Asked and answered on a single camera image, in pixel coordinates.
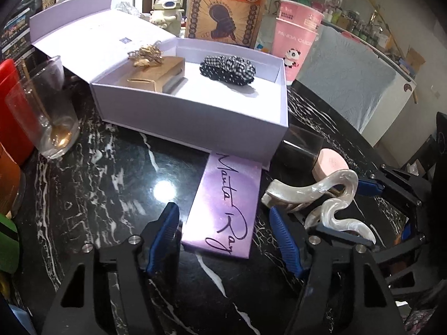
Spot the pearl white hair claw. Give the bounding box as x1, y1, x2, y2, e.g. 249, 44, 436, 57
260, 169, 377, 245

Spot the lavender open gift box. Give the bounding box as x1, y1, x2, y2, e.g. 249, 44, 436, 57
30, 0, 289, 166

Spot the white low cabinet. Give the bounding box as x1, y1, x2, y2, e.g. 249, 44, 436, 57
320, 20, 418, 148

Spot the dark smoky square container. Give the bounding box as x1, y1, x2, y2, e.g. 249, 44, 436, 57
274, 125, 324, 173

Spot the cream robot-shaped kettle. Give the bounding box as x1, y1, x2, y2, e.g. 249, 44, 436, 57
149, 0, 184, 36

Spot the purple signed card box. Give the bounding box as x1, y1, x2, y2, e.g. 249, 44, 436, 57
182, 153, 262, 259

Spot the pink round compact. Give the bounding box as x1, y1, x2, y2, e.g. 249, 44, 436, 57
312, 148, 349, 181

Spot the clear drinking glass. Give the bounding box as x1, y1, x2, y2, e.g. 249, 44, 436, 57
5, 56, 80, 160

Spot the gold rectangular small box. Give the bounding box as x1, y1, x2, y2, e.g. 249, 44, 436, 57
116, 56, 185, 94

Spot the red plastic container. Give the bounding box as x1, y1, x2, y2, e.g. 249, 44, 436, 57
0, 59, 34, 167

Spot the black polka-dot scrunchie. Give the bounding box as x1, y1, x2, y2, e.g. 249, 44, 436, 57
199, 61, 217, 80

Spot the brown fried chicken paper bag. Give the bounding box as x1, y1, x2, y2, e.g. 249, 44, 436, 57
185, 0, 266, 49

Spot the gold bear hair claw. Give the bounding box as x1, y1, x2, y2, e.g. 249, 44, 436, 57
127, 41, 164, 67

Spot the lower pink panda cup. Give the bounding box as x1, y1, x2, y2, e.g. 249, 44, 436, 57
271, 17, 317, 85

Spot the upper pink paper cup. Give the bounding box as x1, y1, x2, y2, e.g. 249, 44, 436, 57
278, 0, 324, 32

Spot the black white gingham scrunchie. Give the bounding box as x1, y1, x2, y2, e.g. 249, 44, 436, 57
201, 55, 256, 86

